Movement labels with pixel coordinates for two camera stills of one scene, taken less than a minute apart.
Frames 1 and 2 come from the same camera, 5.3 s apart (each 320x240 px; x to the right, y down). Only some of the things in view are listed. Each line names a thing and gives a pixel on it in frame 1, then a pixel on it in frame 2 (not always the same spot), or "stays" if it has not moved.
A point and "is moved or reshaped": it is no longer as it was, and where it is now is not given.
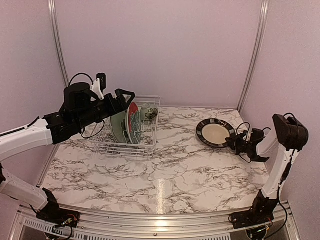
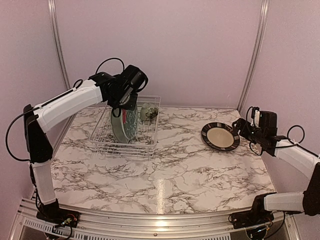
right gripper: [232, 142] → [240, 122]
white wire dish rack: [131, 132] stays
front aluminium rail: [99, 224] stays
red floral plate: [133, 123] is moved or reshaped
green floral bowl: [148, 114] stays
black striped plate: [213, 132] is moved or reshaped
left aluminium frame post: [53, 10] stays
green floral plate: [119, 127] stays
